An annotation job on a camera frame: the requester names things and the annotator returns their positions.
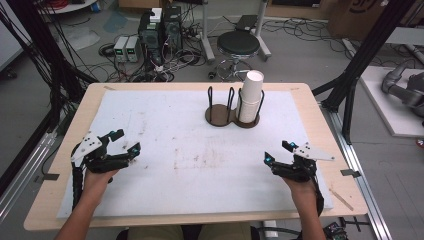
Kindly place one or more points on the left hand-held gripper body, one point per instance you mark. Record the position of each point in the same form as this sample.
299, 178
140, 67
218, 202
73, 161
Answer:
91, 160

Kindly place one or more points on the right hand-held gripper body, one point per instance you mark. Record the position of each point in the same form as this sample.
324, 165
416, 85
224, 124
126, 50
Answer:
300, 168

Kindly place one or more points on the stack of white paper cups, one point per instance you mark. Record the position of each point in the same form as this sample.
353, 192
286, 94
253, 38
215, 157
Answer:
251, 91

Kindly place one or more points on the person's right hand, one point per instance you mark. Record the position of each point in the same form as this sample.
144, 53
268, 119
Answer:
301, 190

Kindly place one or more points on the person's left hand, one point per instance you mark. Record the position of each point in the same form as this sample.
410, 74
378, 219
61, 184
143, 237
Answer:
96, 183

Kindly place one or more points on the light wooden table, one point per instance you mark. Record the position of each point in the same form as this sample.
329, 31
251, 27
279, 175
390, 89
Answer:
308, 110

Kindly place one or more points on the black tape strip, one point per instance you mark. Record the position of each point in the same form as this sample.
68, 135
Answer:
350, 173
51, 177

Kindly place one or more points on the white foam mat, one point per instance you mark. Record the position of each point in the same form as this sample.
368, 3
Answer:
183, 140

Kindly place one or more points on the thin wooden stick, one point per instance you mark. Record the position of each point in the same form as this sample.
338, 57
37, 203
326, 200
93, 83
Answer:
341, 200

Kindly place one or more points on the grey bench power supply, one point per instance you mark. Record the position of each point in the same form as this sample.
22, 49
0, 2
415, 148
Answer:
134, 48
120, 48

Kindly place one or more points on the black computer tower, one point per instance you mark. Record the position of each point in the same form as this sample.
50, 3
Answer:
172, 28
150, 36

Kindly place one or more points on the white floor platform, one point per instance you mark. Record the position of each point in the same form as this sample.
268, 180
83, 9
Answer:
390, 113

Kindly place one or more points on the grey metal stand leg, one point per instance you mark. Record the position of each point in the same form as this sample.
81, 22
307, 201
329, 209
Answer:
207, 36
263, 36

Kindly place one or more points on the black round stool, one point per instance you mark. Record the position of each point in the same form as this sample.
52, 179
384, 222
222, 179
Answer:
238, 43

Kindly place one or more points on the brown cardboard box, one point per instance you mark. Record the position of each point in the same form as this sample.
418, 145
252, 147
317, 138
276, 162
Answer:
360, 16

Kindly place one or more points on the aluminium floor rail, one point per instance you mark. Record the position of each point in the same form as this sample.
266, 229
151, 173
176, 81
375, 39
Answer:
23, 180
363, 186

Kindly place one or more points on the black metal frame post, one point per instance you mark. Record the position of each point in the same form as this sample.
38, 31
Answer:
36, 43
366, 50

